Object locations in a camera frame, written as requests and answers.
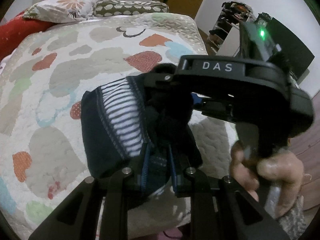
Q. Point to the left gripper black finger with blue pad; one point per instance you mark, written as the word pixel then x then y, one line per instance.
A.
pixel 97 207
pixel 222 208

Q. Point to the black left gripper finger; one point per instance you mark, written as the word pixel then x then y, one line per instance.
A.
pixel 162 79

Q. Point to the dark navy striped-lined pants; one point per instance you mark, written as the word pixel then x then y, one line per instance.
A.
pixel 120 117

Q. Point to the person's right hand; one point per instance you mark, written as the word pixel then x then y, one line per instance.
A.
pixel 284 168

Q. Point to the black television screen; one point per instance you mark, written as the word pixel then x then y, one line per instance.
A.
pixel 298 54

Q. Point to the cluttered white shelf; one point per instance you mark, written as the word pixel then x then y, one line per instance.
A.
pixel 224 38

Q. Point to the heart-patterned quilted bedspread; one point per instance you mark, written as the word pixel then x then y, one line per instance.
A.
pixel 42 154

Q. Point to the floral white pillow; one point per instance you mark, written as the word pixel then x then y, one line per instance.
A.
pixel 61 11

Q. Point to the red plush blanket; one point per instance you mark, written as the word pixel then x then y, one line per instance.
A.
pixel 16 30

